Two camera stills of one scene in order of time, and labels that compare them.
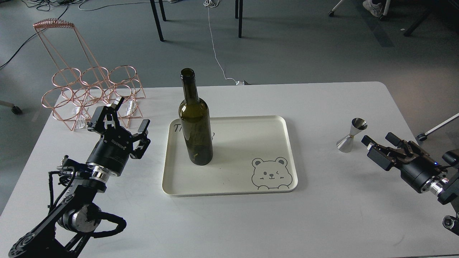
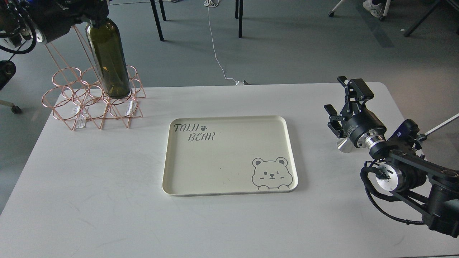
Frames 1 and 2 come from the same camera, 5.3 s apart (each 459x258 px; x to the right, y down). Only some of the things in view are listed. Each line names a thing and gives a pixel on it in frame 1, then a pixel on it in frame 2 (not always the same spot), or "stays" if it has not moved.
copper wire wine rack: x=80 y=87 stays
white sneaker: x=375 y=9 stays
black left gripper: x=110 y=153 -> x=94 y=10
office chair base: x=382 y=18 stays
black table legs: x=237 y=16 stays
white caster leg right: x=422 y=137 stays
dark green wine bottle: x=194 y=119 -> x=107 y=41
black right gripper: x=415 y=174 -> x=364 y=129
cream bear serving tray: x=251 y=154 stays
